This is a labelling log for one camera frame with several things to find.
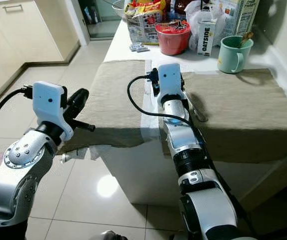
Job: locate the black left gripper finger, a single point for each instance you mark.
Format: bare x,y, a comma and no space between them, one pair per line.
83,102
71,106

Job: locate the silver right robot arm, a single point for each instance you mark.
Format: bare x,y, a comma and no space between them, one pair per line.
208,210

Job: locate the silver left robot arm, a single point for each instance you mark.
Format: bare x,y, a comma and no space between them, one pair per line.
18,185

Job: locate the red instant noodle bowl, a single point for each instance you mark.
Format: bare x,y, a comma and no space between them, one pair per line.
172,41

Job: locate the instant noodle multipack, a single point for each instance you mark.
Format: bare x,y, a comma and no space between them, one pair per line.
142,25

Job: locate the white Oatside drink carton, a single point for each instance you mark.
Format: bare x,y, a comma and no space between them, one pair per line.
206,37

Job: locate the cream kitchen cabinet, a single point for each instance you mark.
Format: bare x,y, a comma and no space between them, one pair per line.
28,35

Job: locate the white plastic bag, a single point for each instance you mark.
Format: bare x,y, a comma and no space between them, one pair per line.
192,15

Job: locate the glass sliding door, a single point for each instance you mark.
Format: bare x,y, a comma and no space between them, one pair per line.
98,20

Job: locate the green mug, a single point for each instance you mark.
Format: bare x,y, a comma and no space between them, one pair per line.
233,56

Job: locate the dark red snack pouch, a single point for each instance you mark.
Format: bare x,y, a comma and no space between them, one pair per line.
178,6

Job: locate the steel bowl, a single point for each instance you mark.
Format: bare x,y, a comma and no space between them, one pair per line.
118,7

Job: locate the gold spoon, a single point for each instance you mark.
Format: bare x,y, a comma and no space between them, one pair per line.
247,37

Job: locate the cream crackers box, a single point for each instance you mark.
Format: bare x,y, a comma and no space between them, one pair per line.
238,15

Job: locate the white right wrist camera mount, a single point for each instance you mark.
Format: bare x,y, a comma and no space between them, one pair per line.
170,80

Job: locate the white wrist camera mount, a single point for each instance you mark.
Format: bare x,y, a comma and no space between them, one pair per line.
48,102
170,80

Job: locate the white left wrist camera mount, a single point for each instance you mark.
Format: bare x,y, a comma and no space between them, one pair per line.
48,102

